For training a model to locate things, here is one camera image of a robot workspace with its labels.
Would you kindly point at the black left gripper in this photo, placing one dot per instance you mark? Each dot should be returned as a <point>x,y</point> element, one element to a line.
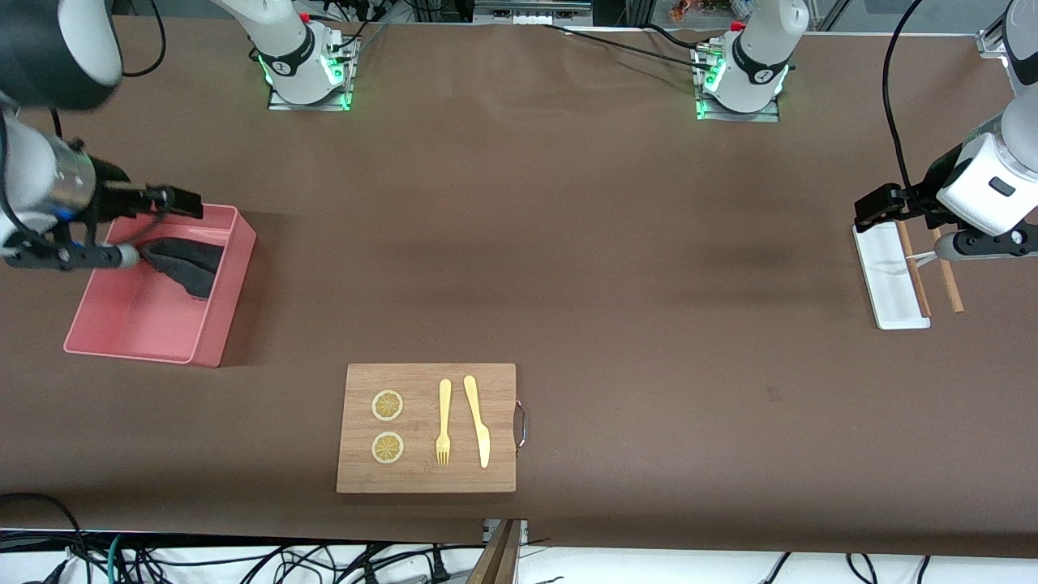
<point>922,199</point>

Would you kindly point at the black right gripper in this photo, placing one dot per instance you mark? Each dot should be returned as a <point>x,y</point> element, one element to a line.
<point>107,189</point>

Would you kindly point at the dark grey microfibre cloth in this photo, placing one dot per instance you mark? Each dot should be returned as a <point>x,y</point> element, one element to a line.
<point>190,264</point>

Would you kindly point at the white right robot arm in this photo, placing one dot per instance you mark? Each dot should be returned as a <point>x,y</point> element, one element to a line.
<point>292,65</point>

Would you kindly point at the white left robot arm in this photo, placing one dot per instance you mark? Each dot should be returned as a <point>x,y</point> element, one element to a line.
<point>758,77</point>

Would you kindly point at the white rectangular tray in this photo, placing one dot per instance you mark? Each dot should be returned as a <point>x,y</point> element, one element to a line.
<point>884,276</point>

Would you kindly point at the pink plastic bin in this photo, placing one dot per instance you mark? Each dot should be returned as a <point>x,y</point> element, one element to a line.
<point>138,324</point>

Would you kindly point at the orange background object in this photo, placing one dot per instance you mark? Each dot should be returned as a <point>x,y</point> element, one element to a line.
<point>681,10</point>

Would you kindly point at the lemon slice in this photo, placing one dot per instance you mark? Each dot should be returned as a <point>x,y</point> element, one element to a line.
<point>388,448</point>
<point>388,405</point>

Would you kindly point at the yellow plastic fork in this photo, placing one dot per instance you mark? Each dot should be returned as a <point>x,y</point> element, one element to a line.
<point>444,405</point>

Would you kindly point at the wooden cutting board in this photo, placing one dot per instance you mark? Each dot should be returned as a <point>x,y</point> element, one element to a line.
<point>422,478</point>

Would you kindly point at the yellow plastic knife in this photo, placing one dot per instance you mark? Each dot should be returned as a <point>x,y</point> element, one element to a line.
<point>482,446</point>

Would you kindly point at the black power plug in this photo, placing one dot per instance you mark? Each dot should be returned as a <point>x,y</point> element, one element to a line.
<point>440,568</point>

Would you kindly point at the wooden plank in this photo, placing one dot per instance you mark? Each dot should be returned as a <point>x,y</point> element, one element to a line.
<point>499,560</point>

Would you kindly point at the metal table corner bracket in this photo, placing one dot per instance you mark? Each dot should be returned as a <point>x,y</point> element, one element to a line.
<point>991,40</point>

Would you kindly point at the small metal bracket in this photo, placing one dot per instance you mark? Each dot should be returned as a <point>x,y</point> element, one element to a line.
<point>489,531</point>

